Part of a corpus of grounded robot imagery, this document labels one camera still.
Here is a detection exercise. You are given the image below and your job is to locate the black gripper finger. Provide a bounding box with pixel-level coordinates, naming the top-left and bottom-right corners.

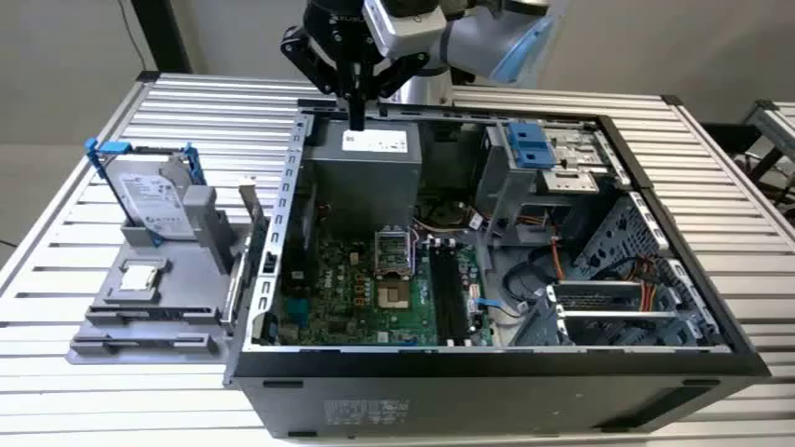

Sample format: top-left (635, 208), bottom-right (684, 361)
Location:
top-left (357, 54), bottom-right (429, 130)
top-left (279, 25), bottom-right (359, 130)

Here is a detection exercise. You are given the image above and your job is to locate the black RAM slot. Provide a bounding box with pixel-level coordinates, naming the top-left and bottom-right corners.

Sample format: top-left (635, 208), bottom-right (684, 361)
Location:
top-left (444, 237), bottom-right (474, 346)
top-left (429, 237), bottom-right (455, 346)

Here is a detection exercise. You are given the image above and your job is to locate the grey power supply unit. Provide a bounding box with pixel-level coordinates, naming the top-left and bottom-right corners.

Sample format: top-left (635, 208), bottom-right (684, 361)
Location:
top-left (303, 119), bottom-right (424, 234)

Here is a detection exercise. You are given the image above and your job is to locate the blue drive latch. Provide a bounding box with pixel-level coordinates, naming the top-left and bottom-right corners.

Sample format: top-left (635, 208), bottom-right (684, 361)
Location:
top-left (506, 121), bottom-right (554, 171)

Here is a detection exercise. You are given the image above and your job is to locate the round black fan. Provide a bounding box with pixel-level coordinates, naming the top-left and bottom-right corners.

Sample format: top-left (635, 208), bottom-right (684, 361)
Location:
top-left (413, 197), bottom-right (478, 229)

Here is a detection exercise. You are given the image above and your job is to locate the grey metal drive cage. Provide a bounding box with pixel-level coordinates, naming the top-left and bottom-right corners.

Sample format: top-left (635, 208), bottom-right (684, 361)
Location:
top-left (478, 118), bottom-right (623, 243)

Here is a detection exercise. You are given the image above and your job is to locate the blue disk carrier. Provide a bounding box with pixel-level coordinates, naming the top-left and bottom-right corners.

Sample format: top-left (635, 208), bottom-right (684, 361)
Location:
top-left (83, 137), bottom-right (209, 244)

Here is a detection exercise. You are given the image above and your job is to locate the metal socket cover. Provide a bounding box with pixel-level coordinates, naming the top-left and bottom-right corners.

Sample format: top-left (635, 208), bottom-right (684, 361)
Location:
top-left (373, 226), bottom-right (416, 277)

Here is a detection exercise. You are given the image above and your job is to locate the silver hard disk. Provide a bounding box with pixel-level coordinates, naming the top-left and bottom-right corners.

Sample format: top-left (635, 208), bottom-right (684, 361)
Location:
top-left (101, 153), bottom-right (201, 241)

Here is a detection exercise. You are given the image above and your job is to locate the CPU socket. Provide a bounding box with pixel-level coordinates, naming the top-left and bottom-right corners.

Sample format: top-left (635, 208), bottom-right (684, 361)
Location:
top-left (375, 277), bottom-right (415, 312)

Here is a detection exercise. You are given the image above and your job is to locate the grey parts rack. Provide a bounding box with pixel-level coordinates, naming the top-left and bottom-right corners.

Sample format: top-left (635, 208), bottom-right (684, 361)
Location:
top-left (64, 183), bottom-right (275, 364)

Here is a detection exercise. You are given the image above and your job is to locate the green motherboard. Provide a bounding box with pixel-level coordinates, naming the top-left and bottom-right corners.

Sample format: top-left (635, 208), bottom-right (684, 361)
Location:
top-left (276, 232), bottom-right (498, 348)

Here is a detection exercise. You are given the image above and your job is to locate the silver CPU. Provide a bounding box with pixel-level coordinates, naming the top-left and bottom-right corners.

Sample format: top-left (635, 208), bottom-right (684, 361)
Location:
top-left (117, 264), bottom-right (164, 292)

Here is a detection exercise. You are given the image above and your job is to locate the perforated metal disk bay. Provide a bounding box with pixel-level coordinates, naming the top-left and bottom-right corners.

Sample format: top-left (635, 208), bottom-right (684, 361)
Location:
top-left (512, 190), bottom-right (732, 349)

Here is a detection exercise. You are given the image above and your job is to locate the black PC case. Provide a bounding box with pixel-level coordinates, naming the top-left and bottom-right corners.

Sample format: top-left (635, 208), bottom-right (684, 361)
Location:
top-left (221, 98), bottom-right (771, 441)

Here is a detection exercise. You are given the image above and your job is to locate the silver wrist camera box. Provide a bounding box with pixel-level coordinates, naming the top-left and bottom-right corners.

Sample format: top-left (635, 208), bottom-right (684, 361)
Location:
top-left (361, 0), bottom-right (448, 57)

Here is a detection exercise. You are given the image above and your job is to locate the black upright post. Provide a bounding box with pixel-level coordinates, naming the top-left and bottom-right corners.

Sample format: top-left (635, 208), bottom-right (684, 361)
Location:
top-left (129, 0), bottom-right (191, 75)

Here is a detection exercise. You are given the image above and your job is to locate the white purple wire bundle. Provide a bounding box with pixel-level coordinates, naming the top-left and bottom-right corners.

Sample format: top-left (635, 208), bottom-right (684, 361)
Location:
top-left (412, 218), bottom-right (486, 235)

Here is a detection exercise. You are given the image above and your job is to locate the orange data wire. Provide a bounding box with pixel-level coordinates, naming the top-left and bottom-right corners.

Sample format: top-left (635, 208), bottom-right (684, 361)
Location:
top-left (550, 235), bottom-right (567, 283)

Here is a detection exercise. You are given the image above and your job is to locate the black wire loop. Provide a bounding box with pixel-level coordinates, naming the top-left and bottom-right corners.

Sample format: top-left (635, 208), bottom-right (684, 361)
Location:
top-left (500, 259), bottom-right (554, 318)

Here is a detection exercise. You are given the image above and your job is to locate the aluminium frame table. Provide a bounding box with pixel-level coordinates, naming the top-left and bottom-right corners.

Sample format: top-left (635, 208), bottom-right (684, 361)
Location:
top-left (742, 98), bottom-right (795, 206)

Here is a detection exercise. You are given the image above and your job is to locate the red yellow wire bundle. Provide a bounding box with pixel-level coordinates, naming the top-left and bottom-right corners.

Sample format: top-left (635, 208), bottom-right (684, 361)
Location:
top-left (620, 253), bottom-right (659, 313)

